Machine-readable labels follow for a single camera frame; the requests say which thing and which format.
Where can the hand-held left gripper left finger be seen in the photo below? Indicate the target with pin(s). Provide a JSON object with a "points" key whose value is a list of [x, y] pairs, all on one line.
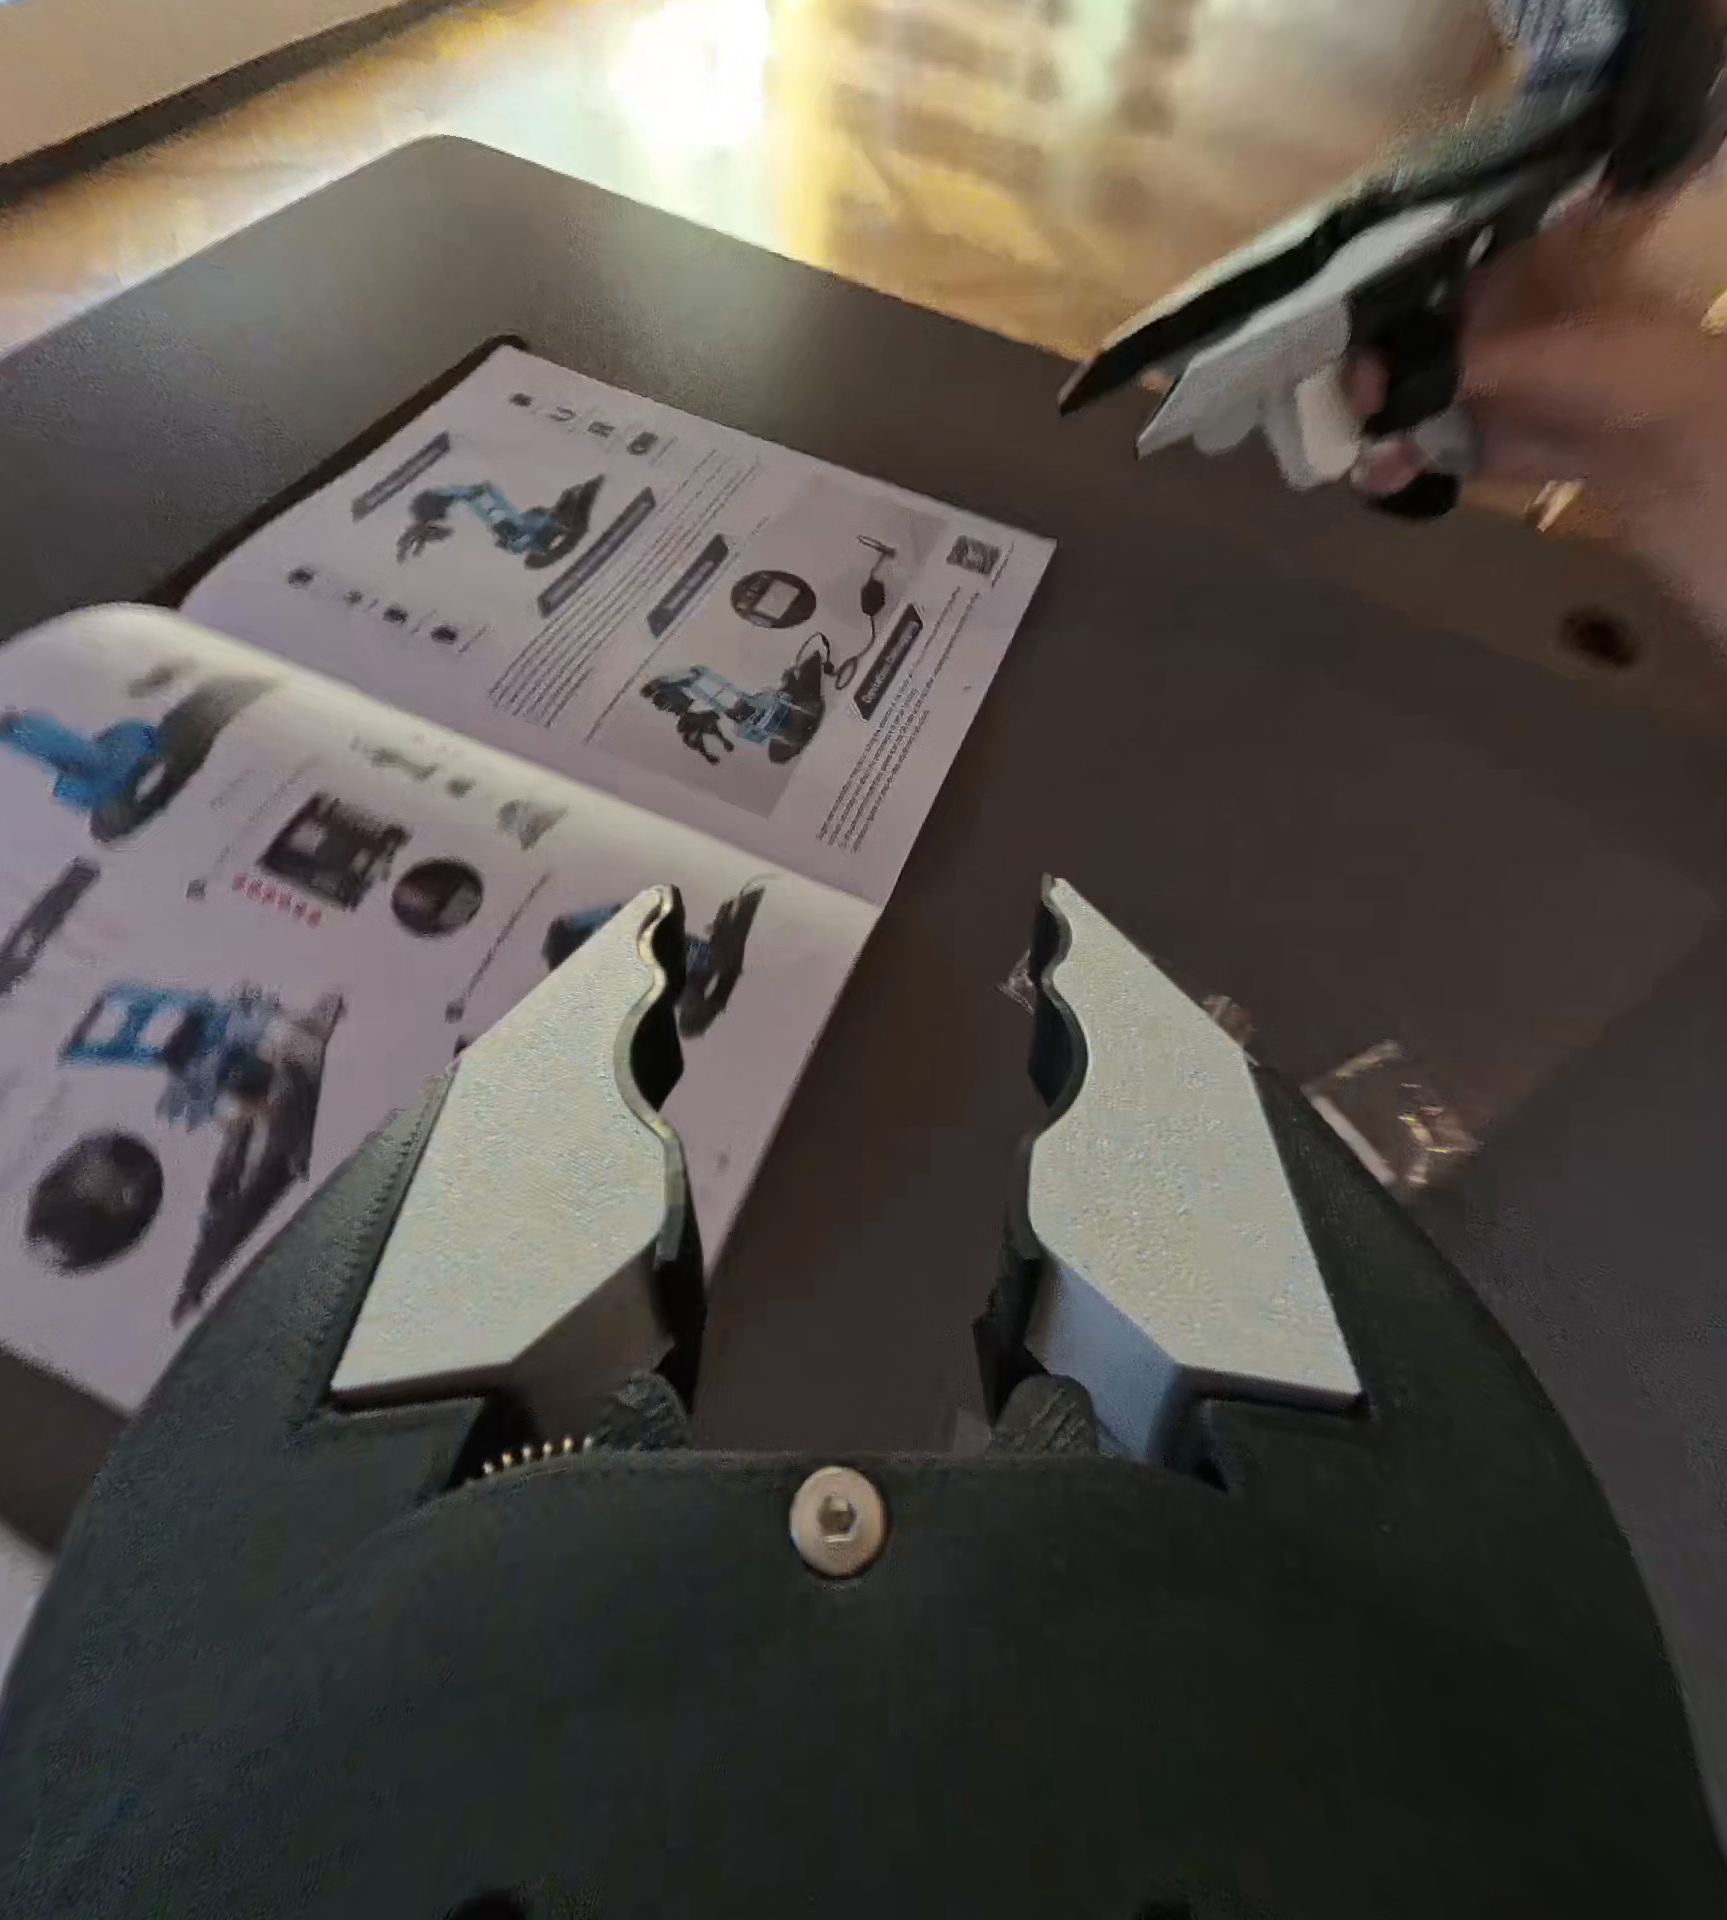
{"points": [[534, 1200]]}

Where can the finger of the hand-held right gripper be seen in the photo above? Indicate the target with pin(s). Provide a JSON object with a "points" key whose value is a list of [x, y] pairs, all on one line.
{"points": [[1254, 383], [1344, 263]]}

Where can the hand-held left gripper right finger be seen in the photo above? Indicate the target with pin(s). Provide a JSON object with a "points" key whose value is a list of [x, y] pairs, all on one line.
{"points": [[1178, 1200]]}

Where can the robot arm instruction booklet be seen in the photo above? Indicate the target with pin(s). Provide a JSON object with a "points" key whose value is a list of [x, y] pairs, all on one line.
{"points": [[352, 751]]}

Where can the dark grey desk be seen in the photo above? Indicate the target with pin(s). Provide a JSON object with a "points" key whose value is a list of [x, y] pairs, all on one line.
{"points": [[1254, 751]]}

